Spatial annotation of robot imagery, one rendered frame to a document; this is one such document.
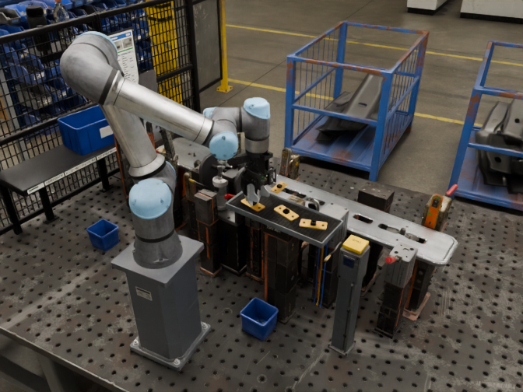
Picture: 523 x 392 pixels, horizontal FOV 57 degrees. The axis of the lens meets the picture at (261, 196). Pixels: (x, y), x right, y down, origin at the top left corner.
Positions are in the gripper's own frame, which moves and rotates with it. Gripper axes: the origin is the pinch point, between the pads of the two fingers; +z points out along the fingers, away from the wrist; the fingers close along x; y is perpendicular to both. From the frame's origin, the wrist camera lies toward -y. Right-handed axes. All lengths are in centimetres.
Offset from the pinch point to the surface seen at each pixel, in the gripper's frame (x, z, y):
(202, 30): 216, 43, -307
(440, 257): 40, 18, 50
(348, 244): 6.2, 1.7, 34.9
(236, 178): 6.1, 1.1, -15.3
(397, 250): 25.6, 11.7, 41.0
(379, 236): 34.8, 17.7, 28.7
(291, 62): 174, 28, -145
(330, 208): 22.5, 6.7, 15.1
